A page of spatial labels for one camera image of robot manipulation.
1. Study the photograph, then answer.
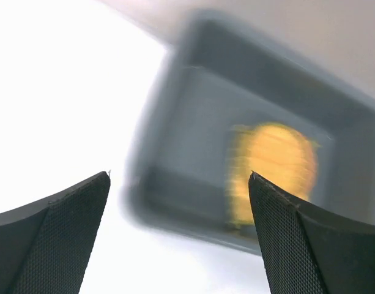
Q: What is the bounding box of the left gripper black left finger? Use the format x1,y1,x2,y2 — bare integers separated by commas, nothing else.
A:
0,171,111,294

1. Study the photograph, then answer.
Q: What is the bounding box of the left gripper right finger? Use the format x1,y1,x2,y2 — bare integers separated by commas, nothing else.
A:
248,173,375,293

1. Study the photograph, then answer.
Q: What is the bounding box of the round green-rimmed bamboo tray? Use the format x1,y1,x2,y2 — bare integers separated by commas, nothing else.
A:
226,121,320,227

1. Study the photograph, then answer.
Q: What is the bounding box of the grey plastic bin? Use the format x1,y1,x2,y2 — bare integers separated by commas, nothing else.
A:
128,9,375,254

